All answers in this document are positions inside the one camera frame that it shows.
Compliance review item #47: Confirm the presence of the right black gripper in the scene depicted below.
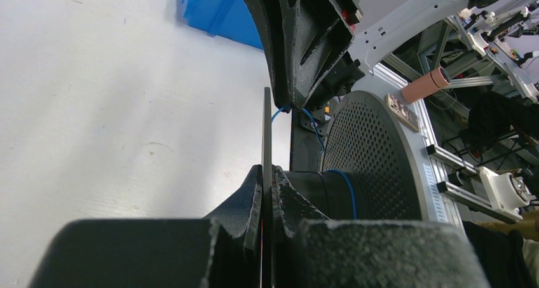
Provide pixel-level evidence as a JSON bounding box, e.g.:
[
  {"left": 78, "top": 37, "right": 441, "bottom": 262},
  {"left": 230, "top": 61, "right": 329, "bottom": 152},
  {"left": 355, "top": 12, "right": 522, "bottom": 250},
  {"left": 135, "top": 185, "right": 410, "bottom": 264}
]
[{"left": 244, "top": 0, "right": 362, "bottom": 109}]

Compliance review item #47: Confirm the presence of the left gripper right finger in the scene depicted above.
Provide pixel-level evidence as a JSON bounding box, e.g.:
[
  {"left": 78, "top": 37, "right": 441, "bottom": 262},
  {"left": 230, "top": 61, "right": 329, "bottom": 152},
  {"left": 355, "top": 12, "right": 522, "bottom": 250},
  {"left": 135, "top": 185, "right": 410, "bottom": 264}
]
[{"left": 271, "top": 167, "right": 489, "bottom": 287}]

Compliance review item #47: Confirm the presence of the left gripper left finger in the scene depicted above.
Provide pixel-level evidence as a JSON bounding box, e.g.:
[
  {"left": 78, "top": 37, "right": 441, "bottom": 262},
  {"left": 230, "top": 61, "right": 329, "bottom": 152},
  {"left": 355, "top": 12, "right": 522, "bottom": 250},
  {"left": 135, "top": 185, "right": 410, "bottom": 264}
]
[{"left": 31, "top": 165, "right": 262, "bottom": 287}]

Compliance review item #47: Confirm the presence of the thin blue wire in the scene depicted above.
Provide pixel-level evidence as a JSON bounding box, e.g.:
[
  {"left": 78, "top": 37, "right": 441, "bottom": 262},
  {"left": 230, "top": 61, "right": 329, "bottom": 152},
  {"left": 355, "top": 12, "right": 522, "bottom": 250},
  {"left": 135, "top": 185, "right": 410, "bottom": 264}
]
[{"left": 270, "top": 105, "right": 358, "bottom": 221}]

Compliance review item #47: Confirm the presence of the black cable spool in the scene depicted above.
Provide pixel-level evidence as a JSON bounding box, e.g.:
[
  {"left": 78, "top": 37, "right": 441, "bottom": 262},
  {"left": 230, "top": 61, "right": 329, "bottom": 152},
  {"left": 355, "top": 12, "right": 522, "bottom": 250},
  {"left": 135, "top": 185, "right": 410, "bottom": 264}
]
[{"left": 261, "top": 87, "right": 435, "bottom": 222}]

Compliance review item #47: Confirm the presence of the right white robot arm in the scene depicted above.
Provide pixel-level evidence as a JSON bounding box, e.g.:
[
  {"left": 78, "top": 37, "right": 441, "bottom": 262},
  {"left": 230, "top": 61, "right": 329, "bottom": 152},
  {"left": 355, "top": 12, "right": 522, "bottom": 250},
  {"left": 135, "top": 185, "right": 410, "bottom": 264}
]
[{"left": 244, "top": 0, "right": 499, "bottom": 109}]

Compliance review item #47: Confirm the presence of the blue plastic bin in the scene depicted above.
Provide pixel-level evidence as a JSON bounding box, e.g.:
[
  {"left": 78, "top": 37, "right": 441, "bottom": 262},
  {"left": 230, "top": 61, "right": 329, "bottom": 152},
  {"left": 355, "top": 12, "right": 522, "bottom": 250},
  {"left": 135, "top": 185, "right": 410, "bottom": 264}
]
[{"left": 177, "top": 0, "right": 263, "bottom": 50}]

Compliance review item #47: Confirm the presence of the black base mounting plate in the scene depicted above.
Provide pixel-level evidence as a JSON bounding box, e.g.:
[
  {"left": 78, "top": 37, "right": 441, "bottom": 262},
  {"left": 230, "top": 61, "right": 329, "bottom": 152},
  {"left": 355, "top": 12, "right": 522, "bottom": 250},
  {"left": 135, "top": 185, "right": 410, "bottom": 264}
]
[{"left": 290, "top": 108, "right": 331, "bottom": 172}]

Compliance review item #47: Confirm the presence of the pink cardboard tube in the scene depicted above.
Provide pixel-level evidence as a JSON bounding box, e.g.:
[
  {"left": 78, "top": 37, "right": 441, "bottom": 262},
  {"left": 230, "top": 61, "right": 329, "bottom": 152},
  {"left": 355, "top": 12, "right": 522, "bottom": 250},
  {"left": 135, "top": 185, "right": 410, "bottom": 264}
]
[{"left": 401, "top": 67, "right": 451, "bottom": 104}]

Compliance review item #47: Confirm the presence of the aluminium frame rail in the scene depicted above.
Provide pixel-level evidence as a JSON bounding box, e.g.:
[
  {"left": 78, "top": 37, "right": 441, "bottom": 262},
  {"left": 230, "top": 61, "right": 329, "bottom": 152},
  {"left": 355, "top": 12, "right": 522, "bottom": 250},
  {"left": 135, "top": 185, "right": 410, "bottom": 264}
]
[{"left": 372, "top": 62, "right": 525, "bottom": 232}]

